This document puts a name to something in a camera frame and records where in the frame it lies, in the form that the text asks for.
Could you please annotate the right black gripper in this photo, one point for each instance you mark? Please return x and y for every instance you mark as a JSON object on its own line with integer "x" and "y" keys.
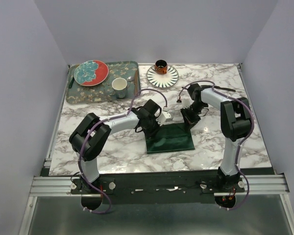
{"x": 189, "y": 121}

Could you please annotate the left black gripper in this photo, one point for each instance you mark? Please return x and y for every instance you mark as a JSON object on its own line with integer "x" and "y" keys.
{"x": 147, "y": 133}

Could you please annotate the dark green cloth napkin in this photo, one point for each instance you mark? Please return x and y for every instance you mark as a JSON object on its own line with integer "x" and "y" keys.
{"x": 170, "y": 138}

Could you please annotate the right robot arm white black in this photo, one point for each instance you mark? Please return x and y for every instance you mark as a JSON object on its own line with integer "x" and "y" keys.
{"x": 236, "y": 120}

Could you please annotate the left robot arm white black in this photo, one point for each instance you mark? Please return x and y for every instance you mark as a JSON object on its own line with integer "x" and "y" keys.
{"x": 90, "y": 136}

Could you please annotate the black knife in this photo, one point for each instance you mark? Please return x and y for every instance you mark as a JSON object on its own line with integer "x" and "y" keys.
{"x": 224, "y": 89}

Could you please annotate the silver spoon on tray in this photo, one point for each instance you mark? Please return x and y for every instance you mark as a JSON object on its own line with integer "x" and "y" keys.
{"x": 130, "y": 79}

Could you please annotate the white striped saucer plate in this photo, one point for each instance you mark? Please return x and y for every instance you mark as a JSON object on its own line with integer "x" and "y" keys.
{"x": 163, "y": 81}

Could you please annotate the floral teal serving tray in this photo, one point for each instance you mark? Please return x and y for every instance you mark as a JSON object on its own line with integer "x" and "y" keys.
{"x": 103, "y": 92}

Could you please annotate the brown glazed cup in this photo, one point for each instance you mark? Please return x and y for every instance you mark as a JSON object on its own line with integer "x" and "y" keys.
{"x": 161, "y": 66}

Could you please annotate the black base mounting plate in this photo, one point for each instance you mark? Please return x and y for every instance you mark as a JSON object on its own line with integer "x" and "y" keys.
{"x": 159, "y": 187}

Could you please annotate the red and teal plate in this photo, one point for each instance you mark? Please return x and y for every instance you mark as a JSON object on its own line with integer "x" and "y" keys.
{"x": 91, "y": 73}

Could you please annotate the cream mug with teal handle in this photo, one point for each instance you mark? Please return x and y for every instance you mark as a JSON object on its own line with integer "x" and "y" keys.
{"x": 119, "y": 85}

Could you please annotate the green handled utensil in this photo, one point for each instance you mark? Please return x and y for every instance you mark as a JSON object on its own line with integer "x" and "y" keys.
{"x": 71, "y": 82}

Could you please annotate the aluminium frame rail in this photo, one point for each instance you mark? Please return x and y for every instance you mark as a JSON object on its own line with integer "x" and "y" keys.
{"x": 62, "y": 186}

